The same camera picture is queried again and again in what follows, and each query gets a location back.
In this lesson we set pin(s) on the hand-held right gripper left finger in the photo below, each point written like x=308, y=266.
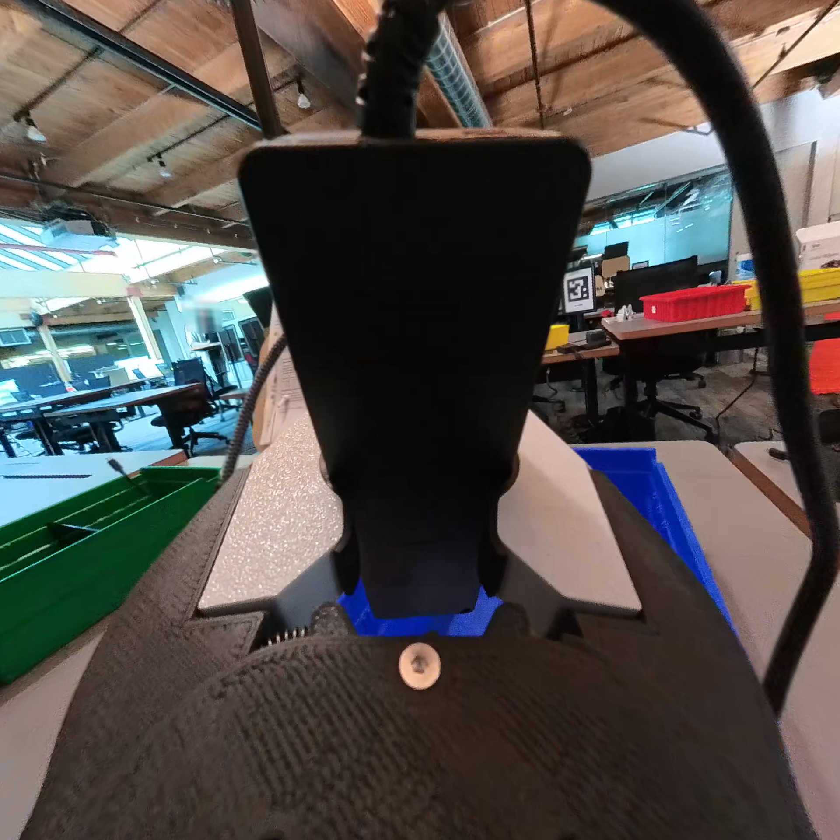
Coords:
x=275, y=518

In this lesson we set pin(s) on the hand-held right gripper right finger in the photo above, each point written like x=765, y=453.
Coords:
x=568, y=531

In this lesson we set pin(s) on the blue plastic bin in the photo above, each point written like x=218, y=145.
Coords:
x=656, y=499

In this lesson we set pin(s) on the brown cardboard box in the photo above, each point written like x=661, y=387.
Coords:
x=279, y=387

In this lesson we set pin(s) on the black swivel chair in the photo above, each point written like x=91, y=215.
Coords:
x=190, y=400

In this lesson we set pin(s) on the black office chair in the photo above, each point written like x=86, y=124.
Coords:
x=663, y=387

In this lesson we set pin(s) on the small yellow plastic bin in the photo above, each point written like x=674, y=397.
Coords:
x=556, y=337

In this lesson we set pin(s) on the green plastic bin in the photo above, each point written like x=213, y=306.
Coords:
x=79, y=558

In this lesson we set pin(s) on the dark wooden desk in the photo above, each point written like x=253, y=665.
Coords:
x=98, y=400

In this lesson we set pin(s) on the wooden desk with black legs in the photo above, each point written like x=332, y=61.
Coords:
x=663, y=326

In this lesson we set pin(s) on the printed tag sign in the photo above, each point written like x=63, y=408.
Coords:
x=579, y=289

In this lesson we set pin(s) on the red plastic bin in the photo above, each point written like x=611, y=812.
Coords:
x=692, y=303

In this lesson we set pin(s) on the black computer monitor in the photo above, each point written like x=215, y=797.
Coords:
x=656, y=282

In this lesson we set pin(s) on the red orange object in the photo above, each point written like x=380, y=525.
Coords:
x=825, y=367

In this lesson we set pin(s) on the large yellow plastic bin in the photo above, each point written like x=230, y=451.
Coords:
x=810, y=289

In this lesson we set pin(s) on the ceiling mounted grey unit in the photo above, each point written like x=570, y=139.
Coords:
x=75, y=229

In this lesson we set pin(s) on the ceiling track spotlight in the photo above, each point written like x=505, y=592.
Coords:
x=163, y=167
x=302, y=97
x=33, y=131

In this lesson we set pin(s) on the white cardboard box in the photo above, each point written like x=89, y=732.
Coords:
x=820, y=246

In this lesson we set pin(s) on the ribbed ceiling air duct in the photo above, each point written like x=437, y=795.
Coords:
x=456, y=79

